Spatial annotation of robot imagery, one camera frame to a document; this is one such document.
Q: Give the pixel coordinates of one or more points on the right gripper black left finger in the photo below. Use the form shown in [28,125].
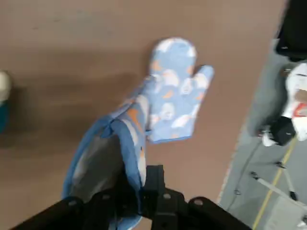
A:
[96,210]

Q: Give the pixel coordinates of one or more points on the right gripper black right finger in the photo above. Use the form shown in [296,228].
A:
[158,191]

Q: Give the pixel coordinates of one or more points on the blue patterned oven mitt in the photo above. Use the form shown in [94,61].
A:
[136,115]
[175,95]

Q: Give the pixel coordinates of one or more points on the small blue plush doll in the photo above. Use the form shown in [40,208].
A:
[3,117]

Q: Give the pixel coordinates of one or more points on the silver tripod stand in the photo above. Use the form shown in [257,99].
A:
[294,195]

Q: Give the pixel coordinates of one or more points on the small black cube box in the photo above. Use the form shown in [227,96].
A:
[284,130]

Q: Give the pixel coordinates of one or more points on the white red bag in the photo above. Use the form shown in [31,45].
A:
[293,81]

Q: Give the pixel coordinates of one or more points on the large black case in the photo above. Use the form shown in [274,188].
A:
[295,28]

